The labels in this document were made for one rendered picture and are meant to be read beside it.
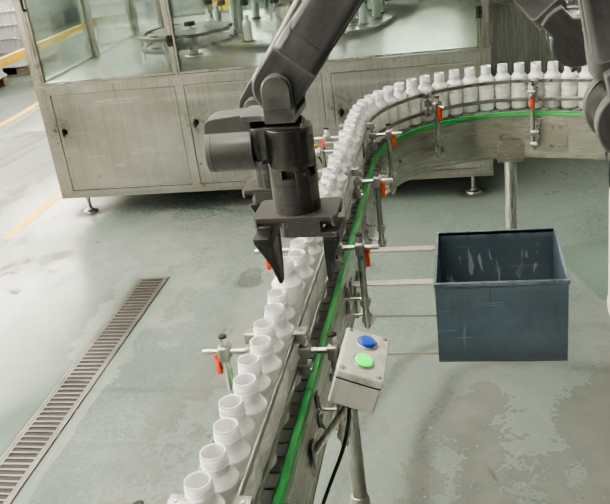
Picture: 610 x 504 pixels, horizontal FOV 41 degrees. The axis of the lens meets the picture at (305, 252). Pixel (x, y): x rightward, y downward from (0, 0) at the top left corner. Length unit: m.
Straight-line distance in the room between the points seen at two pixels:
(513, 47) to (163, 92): 2.92
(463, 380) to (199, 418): 1.05
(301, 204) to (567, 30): 0.56
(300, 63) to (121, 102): 4.43
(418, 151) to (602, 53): 2.18
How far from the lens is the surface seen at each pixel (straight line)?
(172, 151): 5.30
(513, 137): 3.21
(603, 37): 0.93
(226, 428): 1.22
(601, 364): 3.47
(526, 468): 2.93
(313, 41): 0.92
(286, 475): 1.36
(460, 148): 3.18
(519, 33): 6.80
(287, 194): 0.97
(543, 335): 2.06
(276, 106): 0.92
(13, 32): 11.67
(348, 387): 1.38
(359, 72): 4.92
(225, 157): 0.97
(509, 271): 2.31
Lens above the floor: 1.85
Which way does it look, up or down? 24 degrees down
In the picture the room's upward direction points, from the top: 7 degrees counter-clockwise
